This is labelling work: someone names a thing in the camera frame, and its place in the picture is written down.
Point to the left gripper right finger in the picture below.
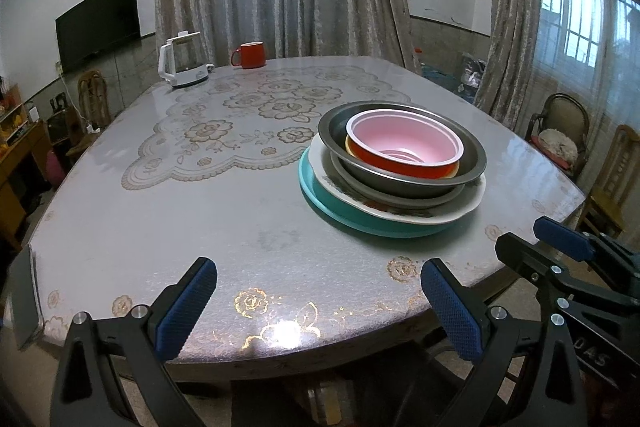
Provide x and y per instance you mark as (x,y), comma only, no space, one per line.
(525,373)

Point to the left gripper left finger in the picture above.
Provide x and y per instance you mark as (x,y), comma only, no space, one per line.
(87,390)

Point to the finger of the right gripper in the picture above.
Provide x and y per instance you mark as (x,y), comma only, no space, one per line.
(577,300)
(570,236)

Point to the large white patterned plate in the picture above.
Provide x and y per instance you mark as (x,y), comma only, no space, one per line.
(331,180)

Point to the yellow bowl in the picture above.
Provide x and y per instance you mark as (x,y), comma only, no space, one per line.
(396,166)

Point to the white rose plate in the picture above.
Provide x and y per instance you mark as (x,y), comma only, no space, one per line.
(390,199)

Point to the red plastic bowl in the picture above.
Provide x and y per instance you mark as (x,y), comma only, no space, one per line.
(398,134)

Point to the stainless steel bowl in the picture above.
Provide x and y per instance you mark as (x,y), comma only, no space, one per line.
(332,132)

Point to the wooden chair near window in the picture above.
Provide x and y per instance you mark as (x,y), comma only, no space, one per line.
(603,210)

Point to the cushioned chair by window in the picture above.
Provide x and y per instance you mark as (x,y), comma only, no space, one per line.
(560,132)

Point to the beige window curtain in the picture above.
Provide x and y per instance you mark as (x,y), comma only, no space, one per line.
(514,30)

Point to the wooden sideboard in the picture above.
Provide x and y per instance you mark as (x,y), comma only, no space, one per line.
(29,168)

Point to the turquoise round tray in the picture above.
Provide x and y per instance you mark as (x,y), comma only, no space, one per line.
(354,218)

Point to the window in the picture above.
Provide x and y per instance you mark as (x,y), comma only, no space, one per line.
(575,34)

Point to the lace table mat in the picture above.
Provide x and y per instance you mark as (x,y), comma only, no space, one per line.
(256,119)

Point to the small wooden shelf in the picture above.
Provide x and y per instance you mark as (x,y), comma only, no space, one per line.
(14,116)

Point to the white electric kettle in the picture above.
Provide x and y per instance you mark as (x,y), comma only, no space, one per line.
(181,61)

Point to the red mug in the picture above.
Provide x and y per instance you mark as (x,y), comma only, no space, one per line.
(249,55)

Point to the wooden chair by wall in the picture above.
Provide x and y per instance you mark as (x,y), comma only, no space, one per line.
(93,110)

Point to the black wall television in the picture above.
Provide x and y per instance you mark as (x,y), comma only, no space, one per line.
(93,28)

